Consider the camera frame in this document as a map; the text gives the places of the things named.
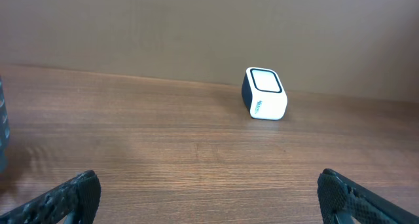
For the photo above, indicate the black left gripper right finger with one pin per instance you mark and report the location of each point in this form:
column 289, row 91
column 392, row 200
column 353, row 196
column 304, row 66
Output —
column 342, row 200

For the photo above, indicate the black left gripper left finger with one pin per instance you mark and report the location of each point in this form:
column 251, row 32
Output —
column 76, row 201

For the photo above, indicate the grey plastic shopping basket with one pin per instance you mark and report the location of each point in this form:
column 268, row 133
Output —
column 5, row 130

